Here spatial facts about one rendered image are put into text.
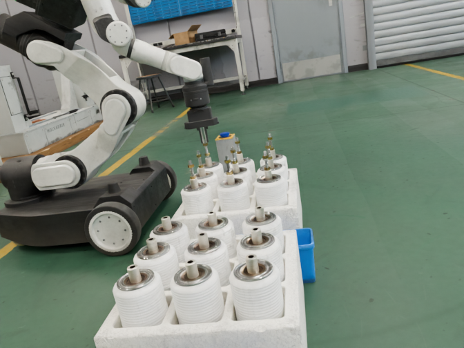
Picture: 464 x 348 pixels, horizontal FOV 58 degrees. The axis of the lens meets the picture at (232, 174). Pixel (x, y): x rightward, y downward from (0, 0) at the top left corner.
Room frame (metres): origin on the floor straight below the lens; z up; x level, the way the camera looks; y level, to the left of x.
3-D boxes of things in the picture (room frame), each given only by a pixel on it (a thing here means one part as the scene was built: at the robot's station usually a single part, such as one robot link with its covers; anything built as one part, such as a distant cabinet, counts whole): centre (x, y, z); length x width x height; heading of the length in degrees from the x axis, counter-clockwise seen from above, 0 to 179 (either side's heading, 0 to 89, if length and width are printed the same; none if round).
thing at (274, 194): (1.23, -0.11, 0.16); 0.10 x 0.10 x 0.18
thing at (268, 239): (0.82, -0.03, 0.25); 0.08 x 0.08 x 0.01
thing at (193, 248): (0.85, 0.09, 0.25); 0.08 x 0.08 x 0.01
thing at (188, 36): (6.17, 0.30, 0.87); 0.40 x 0.30 x 0.23; 66
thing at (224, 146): (1.67, 0.00, 0.16); 0.07 x 0.07 x 0.31; 79
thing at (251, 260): (0.71, -0.01, 0.26); 0.02 x 0.02 x 0.03
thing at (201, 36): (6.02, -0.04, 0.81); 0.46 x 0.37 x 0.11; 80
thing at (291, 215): (1.37, -0.02, 0.09); 0.39 x 0.39 x 0.18; 79
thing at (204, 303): (0.73, 0.11, 0.16); 0.10 x 0.10 x 0.18
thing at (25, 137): (4.24, 1.75, 0.45); 1.51 x 0.57 x 0.74; 170
